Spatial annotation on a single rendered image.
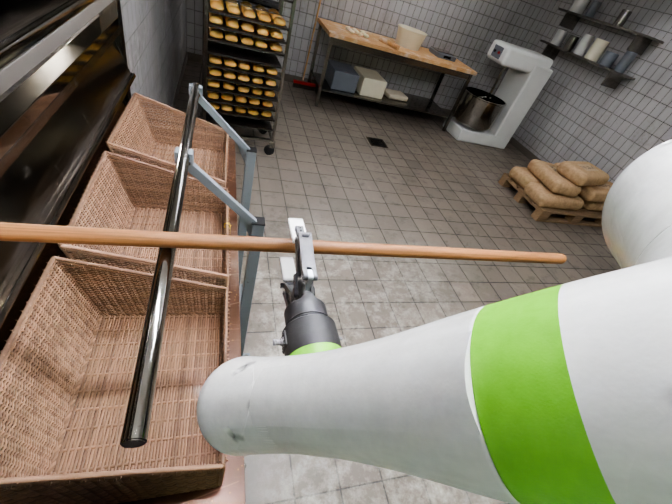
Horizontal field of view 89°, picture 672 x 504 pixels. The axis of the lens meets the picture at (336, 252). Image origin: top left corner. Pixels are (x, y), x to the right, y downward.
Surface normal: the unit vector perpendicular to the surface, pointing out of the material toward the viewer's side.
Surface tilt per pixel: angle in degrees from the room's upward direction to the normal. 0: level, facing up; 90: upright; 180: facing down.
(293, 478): 0
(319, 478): 0
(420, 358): 63
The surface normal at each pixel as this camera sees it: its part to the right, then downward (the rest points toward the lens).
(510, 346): -0.72, -0.57
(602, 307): -0.63, -0.73
